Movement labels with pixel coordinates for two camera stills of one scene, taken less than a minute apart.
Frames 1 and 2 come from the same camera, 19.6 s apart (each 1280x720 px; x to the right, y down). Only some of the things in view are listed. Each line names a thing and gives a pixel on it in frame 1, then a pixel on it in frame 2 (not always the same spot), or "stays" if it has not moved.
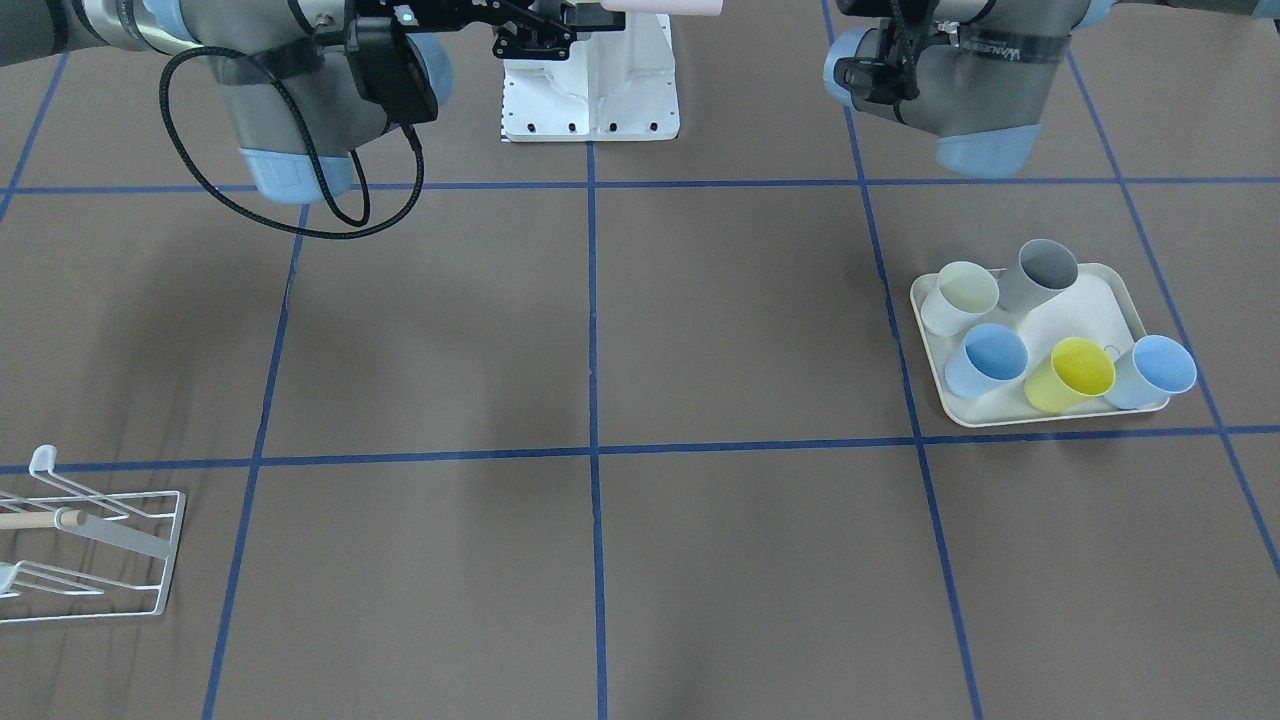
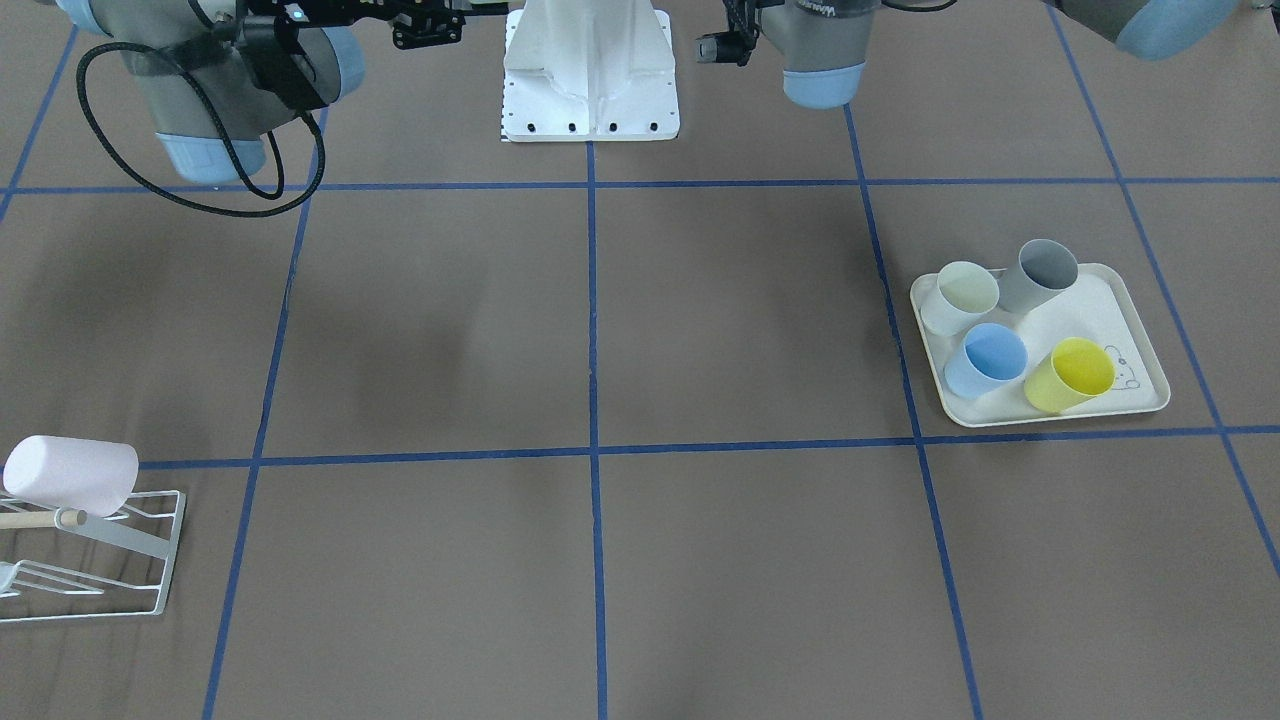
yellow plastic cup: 1080,369 stays
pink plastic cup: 667,7 -> 79,474
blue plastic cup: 993,355 stays
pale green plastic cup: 963,291 stays
